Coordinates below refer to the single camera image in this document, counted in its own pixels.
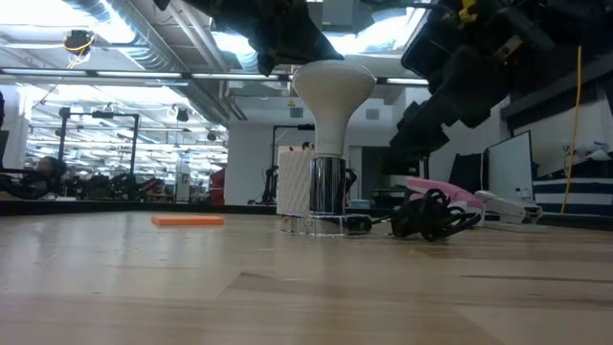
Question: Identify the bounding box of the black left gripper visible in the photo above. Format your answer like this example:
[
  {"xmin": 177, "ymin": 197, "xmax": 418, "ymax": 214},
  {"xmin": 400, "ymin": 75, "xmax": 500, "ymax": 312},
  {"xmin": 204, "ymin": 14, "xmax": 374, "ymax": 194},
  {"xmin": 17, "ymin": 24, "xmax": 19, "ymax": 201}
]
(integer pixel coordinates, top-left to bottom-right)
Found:
[{"xmin": 210, "ymin": 0, "xmax": 345, "ymax": 77}]

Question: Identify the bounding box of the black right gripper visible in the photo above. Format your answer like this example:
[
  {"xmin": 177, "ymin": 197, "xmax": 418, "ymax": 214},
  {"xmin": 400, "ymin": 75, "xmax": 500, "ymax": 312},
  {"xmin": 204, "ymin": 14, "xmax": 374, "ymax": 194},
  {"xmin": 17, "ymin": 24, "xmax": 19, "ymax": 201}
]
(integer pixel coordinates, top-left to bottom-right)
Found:
[{"xmin": 388, "ymin": 0, "xmax": 556, "ymax": 158}]

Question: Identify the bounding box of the pink stapler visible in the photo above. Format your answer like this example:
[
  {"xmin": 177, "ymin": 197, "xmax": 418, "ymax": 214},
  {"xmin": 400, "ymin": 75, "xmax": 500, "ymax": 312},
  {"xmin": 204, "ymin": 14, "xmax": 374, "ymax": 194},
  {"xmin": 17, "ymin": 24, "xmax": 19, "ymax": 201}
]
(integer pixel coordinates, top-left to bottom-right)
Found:
[{"xmin": 405, "ymin": 176, "xmax": 486, "ymax": 215}]

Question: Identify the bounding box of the black lamp power cord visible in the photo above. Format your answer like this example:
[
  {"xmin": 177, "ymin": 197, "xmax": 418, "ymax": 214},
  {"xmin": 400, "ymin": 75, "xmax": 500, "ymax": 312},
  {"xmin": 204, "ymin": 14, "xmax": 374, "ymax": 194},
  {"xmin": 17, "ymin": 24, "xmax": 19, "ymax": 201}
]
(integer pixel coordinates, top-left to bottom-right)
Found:
[{"xmin": 371, "ymin": 188, "xmax": 483, "ymax": 242}]

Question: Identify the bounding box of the chrome lamp socket base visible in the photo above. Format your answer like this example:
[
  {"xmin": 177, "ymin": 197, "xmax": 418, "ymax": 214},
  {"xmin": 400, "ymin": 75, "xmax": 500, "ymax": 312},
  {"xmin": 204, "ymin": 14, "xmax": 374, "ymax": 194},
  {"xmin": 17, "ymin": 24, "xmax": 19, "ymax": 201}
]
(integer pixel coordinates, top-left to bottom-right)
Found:
[{"xmin": 281, "ymin": 155, "xmax": 374, "ymax": 236}]

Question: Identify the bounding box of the white textured pen cup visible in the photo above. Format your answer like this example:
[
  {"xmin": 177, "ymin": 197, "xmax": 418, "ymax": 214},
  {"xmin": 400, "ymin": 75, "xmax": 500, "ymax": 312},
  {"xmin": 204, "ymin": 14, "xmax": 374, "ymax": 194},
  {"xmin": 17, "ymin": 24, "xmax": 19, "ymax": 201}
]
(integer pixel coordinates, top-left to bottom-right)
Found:
[{"xmin": 276, "ymin": 149, "xmax": 315, "ymax": 217}]

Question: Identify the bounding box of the ceiling light bar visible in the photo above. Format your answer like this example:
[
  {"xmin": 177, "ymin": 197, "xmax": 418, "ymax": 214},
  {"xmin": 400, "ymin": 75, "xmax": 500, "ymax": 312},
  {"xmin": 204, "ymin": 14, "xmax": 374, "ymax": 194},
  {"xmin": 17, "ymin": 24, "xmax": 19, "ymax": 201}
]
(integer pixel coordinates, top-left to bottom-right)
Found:
[
  {"xmin": 0, "ymin": 68, "xmax": 294, "ymax": 81},
  {"xmin": 375, "ymin": 76, "xmax": 431, "ymax": 87}
]

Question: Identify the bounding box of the black chair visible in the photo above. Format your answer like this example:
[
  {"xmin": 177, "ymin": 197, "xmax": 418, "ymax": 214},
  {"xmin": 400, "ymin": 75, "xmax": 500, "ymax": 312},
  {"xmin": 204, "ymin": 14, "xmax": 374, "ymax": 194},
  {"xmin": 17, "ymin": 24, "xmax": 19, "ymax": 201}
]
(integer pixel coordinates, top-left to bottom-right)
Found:
[{"xmin": 448, "ymin": 152, "xmax": 489, "ymax": 196}]

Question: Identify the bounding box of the black cabinet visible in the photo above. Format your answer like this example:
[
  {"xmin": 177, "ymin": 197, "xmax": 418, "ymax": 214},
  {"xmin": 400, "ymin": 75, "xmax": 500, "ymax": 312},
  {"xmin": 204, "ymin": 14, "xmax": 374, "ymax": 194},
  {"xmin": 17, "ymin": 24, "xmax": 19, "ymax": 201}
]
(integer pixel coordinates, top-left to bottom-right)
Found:
[{"xmin": 359, "ymin": 146, "xmax": 425, "ymax": 212}]

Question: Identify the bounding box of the white board panel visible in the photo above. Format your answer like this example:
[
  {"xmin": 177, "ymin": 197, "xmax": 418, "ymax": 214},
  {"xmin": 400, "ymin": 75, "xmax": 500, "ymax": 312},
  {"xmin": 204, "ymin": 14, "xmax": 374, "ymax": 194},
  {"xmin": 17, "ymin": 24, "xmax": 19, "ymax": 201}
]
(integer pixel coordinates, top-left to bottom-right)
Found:
[{"xmin": 487, "ymin": 130, "xmax": 535, "ymax": 202}]

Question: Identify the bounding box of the white grey stapler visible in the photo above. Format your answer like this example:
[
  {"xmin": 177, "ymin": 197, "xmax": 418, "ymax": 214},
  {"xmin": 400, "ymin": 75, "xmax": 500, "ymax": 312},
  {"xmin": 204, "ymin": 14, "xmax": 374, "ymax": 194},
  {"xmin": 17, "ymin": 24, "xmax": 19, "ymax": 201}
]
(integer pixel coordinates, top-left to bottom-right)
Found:
[{"xmin": 472, "ymin": 190, "xmax": 545, "ymax": 227}]

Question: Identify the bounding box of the red cabinet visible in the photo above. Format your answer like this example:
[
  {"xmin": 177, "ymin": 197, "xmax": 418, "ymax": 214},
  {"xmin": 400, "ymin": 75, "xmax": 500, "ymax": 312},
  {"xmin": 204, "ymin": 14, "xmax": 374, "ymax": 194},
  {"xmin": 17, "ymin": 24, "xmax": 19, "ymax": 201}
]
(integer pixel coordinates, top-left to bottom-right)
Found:
[{"xmin": 209, "ymin": 167, "xmax": 226, "ymax": 206}]

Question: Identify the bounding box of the navy white striped box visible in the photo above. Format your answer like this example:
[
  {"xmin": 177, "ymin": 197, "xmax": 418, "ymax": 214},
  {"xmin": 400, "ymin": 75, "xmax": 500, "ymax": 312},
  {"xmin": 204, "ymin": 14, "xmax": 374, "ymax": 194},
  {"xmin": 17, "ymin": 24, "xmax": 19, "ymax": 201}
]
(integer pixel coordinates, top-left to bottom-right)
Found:
[{"xmin": 533, "ymin": 177, "xmax": 613, "ymax": 218}]

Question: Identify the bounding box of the orange sticky note pad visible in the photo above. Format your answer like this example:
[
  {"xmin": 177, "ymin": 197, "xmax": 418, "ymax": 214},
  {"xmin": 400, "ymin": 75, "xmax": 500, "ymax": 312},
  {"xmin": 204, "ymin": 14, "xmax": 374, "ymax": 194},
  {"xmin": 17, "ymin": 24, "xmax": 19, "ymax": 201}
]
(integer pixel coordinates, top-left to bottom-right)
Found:
[{"xmin": 151, "ymin": 215, "xmax": 226, "ymax": 227}]

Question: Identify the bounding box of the yellow black ceiling reel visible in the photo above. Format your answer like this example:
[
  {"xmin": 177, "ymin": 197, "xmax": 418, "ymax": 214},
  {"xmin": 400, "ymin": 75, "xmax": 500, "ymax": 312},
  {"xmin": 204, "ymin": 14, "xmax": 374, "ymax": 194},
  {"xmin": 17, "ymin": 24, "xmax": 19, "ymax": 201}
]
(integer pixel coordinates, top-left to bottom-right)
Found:
[{"xmin": 63, "ymin": 29, "xmax": 97, "ymax": 57}]

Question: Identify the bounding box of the person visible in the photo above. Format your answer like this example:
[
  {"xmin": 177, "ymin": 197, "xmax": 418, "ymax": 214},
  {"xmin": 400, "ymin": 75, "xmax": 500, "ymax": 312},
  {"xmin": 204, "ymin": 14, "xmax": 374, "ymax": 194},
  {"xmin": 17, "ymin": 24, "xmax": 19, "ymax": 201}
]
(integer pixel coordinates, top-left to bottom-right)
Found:
[{"xmin": 28, "ymin": 155, "xmax": 69, "ymax": 198}]

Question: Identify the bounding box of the yellow hanging cable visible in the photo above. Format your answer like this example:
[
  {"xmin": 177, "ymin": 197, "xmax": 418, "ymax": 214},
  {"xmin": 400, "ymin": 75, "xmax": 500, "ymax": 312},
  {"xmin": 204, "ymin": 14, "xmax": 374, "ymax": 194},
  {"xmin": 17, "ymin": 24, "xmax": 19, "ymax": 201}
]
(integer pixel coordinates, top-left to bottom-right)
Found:
[{"xmin": 559, "ymin": 45, "xmax": 583, "ymax": 215}]

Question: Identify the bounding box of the black background gantry frame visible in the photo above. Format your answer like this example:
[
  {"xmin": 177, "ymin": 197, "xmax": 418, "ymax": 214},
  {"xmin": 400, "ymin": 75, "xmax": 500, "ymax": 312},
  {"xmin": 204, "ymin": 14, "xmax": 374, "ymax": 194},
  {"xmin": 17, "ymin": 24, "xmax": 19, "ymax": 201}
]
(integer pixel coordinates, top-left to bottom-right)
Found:
[{"xmin": 56, "ymin": 107, "xmax": 141, "ymax": 202}]

